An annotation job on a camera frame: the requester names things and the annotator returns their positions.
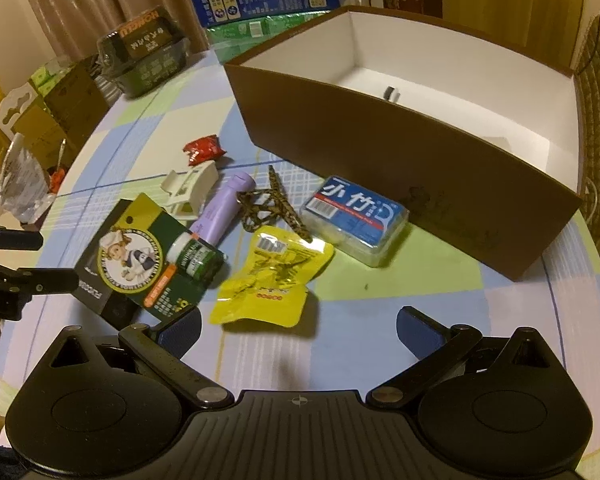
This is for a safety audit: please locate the green card bottle pack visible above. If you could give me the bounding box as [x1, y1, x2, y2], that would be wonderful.
[96, 192, 228, 323]

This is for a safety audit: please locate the red snack packet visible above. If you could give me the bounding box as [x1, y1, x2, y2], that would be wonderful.
[182, 132, 228, 167]

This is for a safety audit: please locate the blue floss pick box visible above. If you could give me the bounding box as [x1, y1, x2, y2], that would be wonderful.
[300, 176, 411, 268]

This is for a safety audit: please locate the yellow snack packet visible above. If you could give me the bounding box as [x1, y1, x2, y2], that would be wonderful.
[209, 225, 336, 328]

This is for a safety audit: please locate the beige curtain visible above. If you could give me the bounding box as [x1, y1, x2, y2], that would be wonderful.
[10, 0, 191, 58]

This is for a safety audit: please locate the leopard print hair claw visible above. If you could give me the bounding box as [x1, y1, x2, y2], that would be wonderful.
[236, 165, 313, 242]

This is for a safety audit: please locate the checkered tablecloth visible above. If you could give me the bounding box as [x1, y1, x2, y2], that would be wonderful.
[0, 42, 600, 461]

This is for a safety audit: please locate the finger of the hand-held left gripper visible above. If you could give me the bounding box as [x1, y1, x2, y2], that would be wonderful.
[0, 257, 79, 296]
[0, 219, 44, 252]

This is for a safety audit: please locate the green black noodle tray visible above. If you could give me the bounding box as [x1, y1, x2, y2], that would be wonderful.
[96, 7, 190, 98]

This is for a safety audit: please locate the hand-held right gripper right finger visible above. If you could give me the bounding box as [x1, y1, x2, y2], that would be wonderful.
[367, 305, 563, 407]

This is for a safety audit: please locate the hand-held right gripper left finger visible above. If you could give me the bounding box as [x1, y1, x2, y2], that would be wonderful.
[47, 306, 235, 408]

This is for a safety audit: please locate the white cardboard hanger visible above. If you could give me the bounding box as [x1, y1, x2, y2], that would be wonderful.
[0, 85, 46, 137]

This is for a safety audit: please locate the large white cardboard box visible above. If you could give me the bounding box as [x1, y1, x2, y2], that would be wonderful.
[224, 5, 585, 282]

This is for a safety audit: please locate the clear plastic cup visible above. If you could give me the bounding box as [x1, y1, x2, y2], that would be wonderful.
[160, 160, 220, 218]

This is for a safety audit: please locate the black product box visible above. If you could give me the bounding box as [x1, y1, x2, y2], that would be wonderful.
[73, 197, 143, 332]

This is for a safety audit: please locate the green shrink-wrapped pack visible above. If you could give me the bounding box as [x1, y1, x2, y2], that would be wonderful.
[205, 7, 331, 63]

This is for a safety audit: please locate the purple tube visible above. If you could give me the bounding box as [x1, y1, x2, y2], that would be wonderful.
[190, 172, 255, 247]

